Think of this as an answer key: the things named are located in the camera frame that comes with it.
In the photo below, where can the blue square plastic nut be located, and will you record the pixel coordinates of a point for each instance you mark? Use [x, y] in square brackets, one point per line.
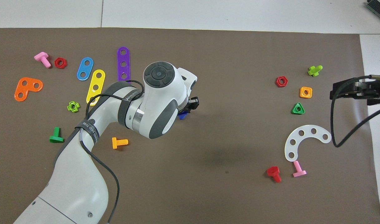
[183, 116]

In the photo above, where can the grey ribbed device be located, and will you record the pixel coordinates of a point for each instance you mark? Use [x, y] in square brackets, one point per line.
[379, 7]

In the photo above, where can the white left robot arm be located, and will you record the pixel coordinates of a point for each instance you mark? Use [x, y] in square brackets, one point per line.
[152, 109]

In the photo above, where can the lime cross plastic nut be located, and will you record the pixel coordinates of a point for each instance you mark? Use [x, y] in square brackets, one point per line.
[69, 106]

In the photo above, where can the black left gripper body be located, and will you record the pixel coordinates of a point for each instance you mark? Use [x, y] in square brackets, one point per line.
[185, 108]

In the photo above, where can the orange square plastic nut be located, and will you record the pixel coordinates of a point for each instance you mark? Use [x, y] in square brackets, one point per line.
[302, 92]

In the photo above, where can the lime cross-head plastic screw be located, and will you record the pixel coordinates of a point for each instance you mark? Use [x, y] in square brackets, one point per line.
[314, 71]

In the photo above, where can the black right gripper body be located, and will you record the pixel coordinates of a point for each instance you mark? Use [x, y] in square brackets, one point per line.
[378, 93]

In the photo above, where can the white curved perforated plate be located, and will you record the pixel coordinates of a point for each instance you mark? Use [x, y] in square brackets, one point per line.
[307, 130]

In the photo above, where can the red hexagon plastic nut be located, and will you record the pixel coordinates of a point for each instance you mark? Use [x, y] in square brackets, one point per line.
[277, 81]
[56, 63]

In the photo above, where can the green triangle plastic nut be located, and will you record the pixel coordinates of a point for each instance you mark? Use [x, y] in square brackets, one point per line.
[294, 111]

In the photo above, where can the orange three-hole corner plate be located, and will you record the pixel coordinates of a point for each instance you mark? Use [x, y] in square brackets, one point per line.
[25, 89]

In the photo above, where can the green plastic screw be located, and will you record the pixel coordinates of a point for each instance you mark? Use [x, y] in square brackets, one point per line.
[56, 137]

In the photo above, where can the pink plastic screw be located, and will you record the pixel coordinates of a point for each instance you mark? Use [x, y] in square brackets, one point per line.
[42, 57]
[298, 172]

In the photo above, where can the purple four-hole strip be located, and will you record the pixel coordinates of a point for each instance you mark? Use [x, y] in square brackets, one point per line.
[123, 58]

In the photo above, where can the red plastic screw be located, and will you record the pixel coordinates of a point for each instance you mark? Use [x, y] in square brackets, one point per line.
[273, 171]

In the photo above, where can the yellow three-hole strip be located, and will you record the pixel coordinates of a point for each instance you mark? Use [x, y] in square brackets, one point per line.
[97, 81]

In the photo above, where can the brown table mat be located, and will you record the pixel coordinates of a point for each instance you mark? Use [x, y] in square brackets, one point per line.
[227, 56]

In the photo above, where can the orange plastic screw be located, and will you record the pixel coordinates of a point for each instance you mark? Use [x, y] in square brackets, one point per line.
[115, 143]

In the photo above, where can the blue two-hole strip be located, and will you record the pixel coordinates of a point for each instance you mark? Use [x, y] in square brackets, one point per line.
[85, 69]

